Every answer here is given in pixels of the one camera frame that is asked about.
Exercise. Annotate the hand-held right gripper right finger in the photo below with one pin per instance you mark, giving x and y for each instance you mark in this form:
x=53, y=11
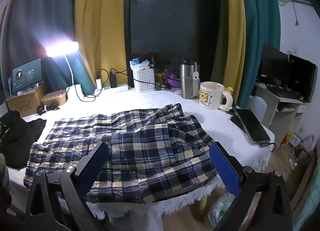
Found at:
x=223, y=168

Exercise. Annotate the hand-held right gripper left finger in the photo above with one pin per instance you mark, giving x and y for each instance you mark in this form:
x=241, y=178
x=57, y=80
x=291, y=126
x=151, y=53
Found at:
x=98, y=157

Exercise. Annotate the blue yellow plaid shirt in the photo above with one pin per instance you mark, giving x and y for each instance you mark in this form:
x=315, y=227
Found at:
x=150, y=146

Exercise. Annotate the white plastic bag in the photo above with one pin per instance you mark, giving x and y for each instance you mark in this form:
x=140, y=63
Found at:
x=220, y=211

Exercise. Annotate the black phone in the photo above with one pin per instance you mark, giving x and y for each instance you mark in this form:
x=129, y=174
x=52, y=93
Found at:
x=252, y=126

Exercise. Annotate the white desk lamp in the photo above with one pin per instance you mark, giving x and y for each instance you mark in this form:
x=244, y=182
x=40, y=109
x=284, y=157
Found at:
x=75, y=91

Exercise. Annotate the white power strip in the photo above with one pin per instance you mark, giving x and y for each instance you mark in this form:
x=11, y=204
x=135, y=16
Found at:
x=117, y=88

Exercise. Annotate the white charger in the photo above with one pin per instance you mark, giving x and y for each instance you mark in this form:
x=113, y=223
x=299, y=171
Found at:
x=99, y=84

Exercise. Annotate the cream cartoon mug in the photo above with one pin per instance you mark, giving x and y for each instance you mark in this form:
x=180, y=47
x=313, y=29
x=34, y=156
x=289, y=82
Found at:
x=210, y=96

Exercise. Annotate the round wooden box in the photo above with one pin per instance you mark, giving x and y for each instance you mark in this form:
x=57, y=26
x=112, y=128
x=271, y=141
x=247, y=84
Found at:
x=53, y=98

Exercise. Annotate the black charger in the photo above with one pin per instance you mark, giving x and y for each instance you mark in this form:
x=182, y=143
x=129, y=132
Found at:
x=113, y=79

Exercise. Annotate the black cloth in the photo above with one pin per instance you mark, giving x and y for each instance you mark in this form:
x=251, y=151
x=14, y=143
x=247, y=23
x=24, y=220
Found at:
x=20, y=141

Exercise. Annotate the grey computer desk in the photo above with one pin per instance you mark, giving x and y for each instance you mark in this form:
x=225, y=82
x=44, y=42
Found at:
x=270, y=98

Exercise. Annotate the white perforated basket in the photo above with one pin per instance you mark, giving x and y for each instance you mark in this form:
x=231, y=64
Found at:
x=143, y=81

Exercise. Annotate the cardboard box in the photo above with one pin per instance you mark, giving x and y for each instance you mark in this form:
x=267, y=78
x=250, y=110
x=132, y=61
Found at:
x=27, y=102

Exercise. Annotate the stainless steel tumbler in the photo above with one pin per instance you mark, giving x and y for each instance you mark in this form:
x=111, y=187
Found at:
x=186, y=81

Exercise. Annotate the red yellow small container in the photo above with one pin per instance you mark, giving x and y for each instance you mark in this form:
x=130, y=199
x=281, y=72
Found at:
x=160, y=78

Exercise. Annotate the blue plastic pack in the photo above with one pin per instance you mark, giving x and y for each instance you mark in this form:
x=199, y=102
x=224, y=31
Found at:
x=136, y=64

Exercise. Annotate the purple cloth item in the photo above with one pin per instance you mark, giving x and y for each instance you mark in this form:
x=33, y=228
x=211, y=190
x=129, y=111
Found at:
x=172, y=81

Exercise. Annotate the tablet with lit screen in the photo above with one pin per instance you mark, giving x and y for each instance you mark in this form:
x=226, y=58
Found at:
x=27, y=74

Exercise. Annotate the dark bottle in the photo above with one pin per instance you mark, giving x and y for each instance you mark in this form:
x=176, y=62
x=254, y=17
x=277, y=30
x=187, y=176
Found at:
x=152, y=61

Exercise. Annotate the black monitor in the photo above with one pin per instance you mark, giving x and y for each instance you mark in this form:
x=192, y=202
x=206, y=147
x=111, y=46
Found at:
x=302, y=78
x=272, y=63

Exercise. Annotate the yellow curtain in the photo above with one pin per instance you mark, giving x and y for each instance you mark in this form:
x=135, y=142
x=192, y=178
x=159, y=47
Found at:
x=235, y=33
x=100, y=21

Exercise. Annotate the teal curtain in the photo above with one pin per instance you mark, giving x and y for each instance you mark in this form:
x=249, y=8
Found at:
x=260, y=21
x=50, y=8

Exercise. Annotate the dark window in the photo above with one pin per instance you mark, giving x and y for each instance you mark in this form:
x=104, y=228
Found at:
x=175, y=21

